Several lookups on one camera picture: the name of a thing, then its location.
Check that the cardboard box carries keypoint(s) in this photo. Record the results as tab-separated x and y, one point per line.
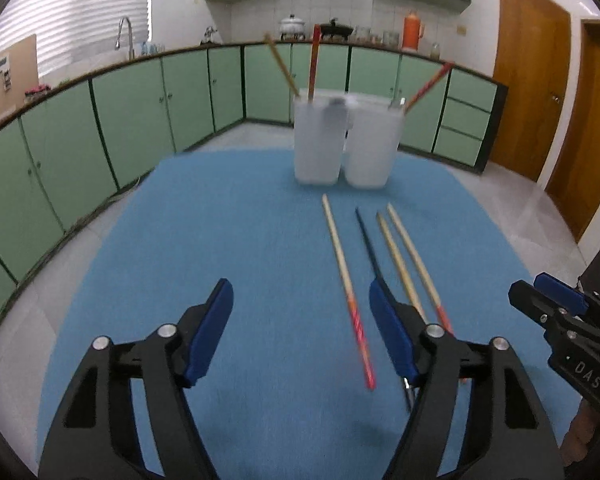
10	85

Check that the red-tipped bamboo chopstick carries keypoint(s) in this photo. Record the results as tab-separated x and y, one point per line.
430	85
412	255
314	60
346	285

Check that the green base cabinets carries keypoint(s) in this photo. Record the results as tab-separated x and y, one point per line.
130	110

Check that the blue table mat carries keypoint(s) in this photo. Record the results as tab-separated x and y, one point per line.
260	260

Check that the dark blue chopstick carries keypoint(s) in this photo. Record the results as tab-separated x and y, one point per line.
369	245

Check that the black wok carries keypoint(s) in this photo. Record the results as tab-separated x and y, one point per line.
336	30

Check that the white window blind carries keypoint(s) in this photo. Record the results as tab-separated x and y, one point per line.
70	15

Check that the metal kitchen faucet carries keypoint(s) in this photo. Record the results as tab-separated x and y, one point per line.
125	35

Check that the plain bamboo chopstick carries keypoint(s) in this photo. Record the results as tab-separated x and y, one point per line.
282	66
397	260

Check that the glass jar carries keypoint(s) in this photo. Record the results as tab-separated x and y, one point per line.
435	51

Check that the plain wooden door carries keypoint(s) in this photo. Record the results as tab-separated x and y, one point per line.
587	130

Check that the white double utensil holder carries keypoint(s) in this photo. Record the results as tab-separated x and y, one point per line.
365	150

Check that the red cloth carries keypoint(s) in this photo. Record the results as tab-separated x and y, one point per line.
36	91

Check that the metal kettle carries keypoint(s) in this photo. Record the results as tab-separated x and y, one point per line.
209	35

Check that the orange thermos flask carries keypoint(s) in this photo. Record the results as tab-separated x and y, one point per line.
412	31

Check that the white cooking pot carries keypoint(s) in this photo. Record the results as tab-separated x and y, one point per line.
293	26

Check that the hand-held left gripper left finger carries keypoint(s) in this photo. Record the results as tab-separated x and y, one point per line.
212	330

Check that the person's right hand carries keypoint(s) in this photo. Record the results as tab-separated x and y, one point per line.
579	435

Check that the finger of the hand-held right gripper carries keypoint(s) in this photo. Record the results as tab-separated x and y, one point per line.
560	292
530	301

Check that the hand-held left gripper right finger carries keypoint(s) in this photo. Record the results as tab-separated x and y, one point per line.
390	330

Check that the beige wall socket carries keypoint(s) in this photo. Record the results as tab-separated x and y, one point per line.
461	30

